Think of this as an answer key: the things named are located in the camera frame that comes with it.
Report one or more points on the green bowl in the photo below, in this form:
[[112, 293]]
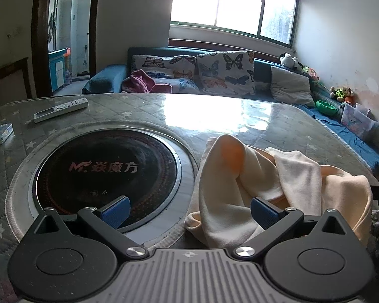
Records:
[[326, 107]]

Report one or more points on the window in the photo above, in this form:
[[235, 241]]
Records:
[[240, 3]]

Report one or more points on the blue cabinet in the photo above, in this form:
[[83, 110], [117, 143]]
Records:
[[58, 69]]

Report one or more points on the white remote control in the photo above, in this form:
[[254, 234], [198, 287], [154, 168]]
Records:
[[60, 109]]

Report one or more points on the small blue card box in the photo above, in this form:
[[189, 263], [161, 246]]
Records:
[[0, 132]]

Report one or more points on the grey pillow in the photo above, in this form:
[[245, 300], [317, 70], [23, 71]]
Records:
[[290, 85]]

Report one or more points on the panda plush toy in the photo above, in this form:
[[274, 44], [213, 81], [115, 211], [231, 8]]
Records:
[[289, 60]]

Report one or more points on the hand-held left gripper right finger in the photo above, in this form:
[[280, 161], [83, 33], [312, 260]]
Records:
[[262, 212]]

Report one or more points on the blue bolster cushion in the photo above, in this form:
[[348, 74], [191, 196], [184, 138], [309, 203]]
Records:
[[104, 80]]

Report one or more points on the butterfly print pillow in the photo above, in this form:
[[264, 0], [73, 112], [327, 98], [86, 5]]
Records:
[[224, 71], [164, 63]]

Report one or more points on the brown green plush toy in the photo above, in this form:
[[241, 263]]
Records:
[[342, 93]]

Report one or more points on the colourful plush toy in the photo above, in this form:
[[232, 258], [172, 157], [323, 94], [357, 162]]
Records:
[[312, 74]]

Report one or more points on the hanging grey cloth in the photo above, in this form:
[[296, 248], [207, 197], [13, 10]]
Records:
[[52, 25]]

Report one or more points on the clear plastic storage box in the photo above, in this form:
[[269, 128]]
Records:
[[355, 121]]

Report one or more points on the black round induction cooktop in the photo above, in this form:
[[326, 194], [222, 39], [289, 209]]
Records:
[[113, 164]]

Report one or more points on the blue sofa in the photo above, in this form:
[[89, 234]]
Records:
[[263, 69]]

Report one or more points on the butterfly print seat cushion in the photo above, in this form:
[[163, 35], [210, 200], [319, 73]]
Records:
[[180, 85]]

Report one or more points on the pink garment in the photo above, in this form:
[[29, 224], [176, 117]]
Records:
[[139, 80]]

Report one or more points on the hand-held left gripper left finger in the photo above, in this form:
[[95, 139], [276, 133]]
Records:
[[117, 212]]

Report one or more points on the cream garment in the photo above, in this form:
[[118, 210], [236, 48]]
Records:
[[227, 189]]

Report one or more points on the dark wooden door frame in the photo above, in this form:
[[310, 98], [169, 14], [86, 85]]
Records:
[[39, 38]]

